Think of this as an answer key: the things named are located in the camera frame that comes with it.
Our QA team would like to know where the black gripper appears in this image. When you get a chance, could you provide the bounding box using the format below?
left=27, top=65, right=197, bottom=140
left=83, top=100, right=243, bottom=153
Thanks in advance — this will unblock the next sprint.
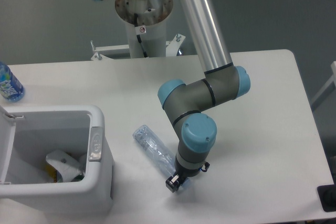
left=165, top=162, right=210, bottom=193

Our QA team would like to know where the clear plastic bottle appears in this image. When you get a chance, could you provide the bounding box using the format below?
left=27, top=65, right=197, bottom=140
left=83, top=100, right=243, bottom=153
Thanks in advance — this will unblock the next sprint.
left=133, top=125, right=175, bottom=179

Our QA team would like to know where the white paper trash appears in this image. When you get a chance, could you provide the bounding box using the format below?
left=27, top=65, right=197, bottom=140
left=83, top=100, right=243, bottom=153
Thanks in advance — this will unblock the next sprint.
left=46, top=150, right=86, bottom=183

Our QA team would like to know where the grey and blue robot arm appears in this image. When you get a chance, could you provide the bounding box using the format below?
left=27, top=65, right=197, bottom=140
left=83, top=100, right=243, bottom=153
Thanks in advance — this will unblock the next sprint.
left=95, top=0, right=250, bottom=192

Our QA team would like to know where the yellow trash in can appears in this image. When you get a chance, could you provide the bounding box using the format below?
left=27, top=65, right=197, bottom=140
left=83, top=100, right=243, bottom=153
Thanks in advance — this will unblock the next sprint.
left=45, top=164, right=58, bottom=183

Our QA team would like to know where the white trash can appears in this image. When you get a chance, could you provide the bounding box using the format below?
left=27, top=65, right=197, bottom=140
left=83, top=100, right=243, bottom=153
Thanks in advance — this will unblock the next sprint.
left=1, top=105, right=114, bottom=214

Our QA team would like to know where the black object at table edge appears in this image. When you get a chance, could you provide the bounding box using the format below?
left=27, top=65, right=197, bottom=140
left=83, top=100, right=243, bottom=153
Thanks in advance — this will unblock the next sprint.
left=317, top=184, right=335, bottom=212

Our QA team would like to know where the blue labelled water bottle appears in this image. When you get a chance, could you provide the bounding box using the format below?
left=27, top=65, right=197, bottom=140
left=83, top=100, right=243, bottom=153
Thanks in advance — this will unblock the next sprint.
left=1, top=62, right=25, bottom=102

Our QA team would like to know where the black cable on pedestal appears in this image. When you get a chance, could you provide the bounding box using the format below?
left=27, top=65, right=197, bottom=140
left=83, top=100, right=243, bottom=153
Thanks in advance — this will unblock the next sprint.
left=134, top=13, right=149, bottom=58

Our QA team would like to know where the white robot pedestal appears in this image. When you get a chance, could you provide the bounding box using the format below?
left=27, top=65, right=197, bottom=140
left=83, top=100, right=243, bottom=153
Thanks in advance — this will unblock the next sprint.
left=91, top=0, right=186, bottom=60

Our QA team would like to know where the white frame at right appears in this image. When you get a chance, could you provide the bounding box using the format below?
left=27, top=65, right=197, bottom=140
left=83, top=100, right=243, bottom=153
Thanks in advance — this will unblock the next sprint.
left=310, top=61, right=335, bottom=111

